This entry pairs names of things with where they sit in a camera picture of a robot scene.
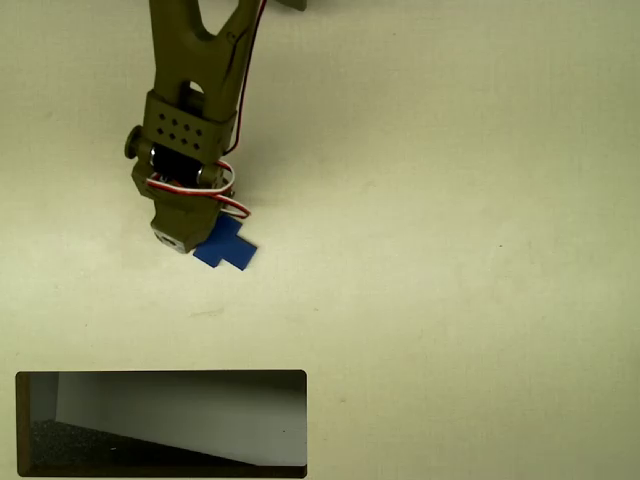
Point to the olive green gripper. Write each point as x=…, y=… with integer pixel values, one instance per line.
x=176, y=239

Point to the blue T-shaped block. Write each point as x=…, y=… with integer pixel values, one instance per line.
x=227, y=250

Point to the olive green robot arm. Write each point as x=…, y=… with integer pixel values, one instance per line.
x=185, y=65

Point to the rectangular dark bin opening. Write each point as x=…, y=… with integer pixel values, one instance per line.
x=150, y=410

